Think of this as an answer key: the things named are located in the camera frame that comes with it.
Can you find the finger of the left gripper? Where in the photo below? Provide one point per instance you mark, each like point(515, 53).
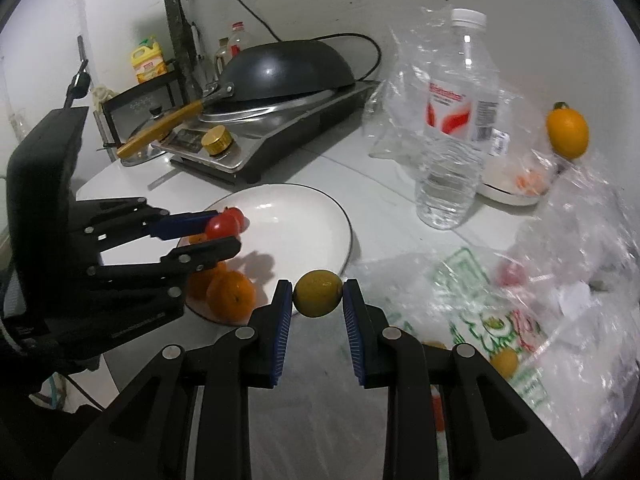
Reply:
point(111, 222)
point(164, 280)

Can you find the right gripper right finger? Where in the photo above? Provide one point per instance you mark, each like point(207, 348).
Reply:
point(383, 356)

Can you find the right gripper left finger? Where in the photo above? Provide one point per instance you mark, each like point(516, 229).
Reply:
point(250, 357)

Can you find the large orange mandarin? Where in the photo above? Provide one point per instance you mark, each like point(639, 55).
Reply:
point(231, 297)

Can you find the dark red tomato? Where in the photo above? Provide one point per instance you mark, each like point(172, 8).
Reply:
point(221, 226)

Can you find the yellow kumquat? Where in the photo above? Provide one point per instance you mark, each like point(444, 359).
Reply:
point(435, 345)
point(505, 362)
point(317, 293)

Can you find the small red tomato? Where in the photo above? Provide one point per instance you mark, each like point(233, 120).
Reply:
point(238, 216)

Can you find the black metal rack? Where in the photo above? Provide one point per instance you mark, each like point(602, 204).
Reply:
point(131, 108)

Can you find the white plate black rim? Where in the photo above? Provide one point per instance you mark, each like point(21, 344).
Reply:
point(291, 229)

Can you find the gold stove knob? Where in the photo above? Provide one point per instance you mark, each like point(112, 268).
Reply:
point(216, 140)

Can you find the bright red tomato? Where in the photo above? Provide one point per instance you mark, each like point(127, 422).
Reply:
point(511, 274)

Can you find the stainless steel gas stove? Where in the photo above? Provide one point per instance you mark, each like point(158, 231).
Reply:
point(262, 135)

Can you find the yellow oil bottle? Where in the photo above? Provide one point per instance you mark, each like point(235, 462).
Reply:
point(147, 60)

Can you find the printed plastic shopping bag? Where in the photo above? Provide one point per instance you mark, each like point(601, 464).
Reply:
point(587, 395)

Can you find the crumpled clear plastic bag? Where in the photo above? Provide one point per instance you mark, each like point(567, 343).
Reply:
point(580, 254)

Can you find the small white dish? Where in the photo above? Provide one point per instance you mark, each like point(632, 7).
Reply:
point(517, 180)

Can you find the red cap sauce bottle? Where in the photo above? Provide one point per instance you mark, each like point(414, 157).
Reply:
point(239, 40)

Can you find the clear plastic water bottle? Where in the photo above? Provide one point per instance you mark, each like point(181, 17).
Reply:
point(461, 110)

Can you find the black wok gold handle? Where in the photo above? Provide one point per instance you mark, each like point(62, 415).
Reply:
point(277, 71)

